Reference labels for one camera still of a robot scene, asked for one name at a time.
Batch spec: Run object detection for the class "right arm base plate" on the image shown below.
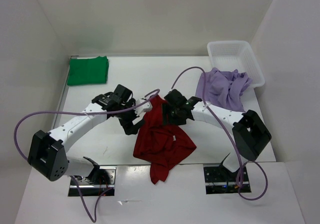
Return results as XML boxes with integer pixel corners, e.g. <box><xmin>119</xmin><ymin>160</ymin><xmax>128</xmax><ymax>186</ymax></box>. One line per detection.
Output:
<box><xmin>203</xmin><ymin>165</ymin><xmax>239</xmax><ymax>195</ymax></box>

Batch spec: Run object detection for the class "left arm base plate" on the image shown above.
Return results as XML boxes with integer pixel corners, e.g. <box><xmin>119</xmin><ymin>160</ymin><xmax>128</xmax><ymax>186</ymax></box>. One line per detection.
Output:
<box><xmin>67</xmin><ymin>166</ymin><xmax>117</xmax><ymax>197</ymax></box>

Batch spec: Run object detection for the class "white plastic bin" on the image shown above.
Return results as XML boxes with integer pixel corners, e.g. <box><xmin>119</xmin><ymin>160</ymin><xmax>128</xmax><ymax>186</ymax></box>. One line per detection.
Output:
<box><xmin>207</xmin><ymin>40</ymin><xmax>265</xmax><ymax>88</ymax></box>

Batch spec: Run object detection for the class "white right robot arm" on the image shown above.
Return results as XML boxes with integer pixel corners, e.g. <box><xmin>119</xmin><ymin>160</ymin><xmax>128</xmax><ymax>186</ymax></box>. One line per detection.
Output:
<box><xmin>162</xmin><ymin>90</ymin><xmax>272</xmax><ymax>181</ymax></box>

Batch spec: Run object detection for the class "green t shirt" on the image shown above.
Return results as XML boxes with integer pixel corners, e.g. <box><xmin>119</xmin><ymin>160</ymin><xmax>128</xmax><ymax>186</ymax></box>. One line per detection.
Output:
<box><xmin>67</xmin><ymin>56</ymin><xmax>109</xmax><ymax>86</ymax></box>

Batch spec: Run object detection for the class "red t shirt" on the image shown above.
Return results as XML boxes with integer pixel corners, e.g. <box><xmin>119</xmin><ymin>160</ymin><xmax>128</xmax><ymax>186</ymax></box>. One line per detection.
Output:
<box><xmin>133</xmin><ymin>95</ymin><xmax>197</xmax><ymax>185</ymax></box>

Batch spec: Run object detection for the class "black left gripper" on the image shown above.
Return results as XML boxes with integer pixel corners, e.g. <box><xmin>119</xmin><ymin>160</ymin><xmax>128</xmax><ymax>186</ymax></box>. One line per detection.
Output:
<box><xmin>116</xmin><ymin>98</ymin><xmax>145</xmax><ymax>135</ymax></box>

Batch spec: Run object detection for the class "lavender t shirt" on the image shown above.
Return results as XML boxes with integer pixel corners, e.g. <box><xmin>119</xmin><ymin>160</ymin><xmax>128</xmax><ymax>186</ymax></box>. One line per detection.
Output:
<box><xmin>195</xmin><ymin>68</ymin><xmax>253</xmax><ymax>112</ymax></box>

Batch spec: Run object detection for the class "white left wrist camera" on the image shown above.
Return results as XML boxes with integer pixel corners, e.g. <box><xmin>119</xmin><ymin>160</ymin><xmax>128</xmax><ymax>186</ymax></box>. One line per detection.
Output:
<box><xmin>134</xmin><ymin>99</ymin><xmax>153</xmax><ymax>116</ymax></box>

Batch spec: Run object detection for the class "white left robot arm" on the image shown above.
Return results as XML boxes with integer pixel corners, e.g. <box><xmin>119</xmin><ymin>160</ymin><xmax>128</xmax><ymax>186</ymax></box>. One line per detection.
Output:
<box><xmin>27</xmin><ymin>91</ymin><xmax>152</xmax><ymax>184</ymax></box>

